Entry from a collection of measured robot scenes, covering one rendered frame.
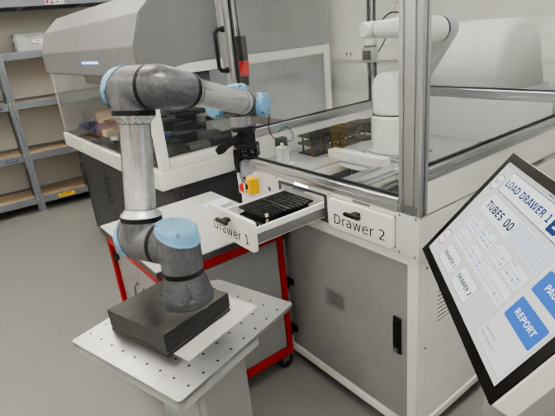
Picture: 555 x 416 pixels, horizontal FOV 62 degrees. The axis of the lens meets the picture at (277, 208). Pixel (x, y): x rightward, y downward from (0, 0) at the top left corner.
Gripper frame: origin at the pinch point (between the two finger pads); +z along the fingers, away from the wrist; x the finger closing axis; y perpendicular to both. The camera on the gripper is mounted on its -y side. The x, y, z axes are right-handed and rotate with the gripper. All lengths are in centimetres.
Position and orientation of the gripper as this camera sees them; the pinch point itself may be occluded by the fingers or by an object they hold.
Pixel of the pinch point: (242, 178)
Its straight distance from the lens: 177.6
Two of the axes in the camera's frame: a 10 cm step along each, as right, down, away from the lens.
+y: 9.6, 0.2, -2.9
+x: 2.8, -3.7, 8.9
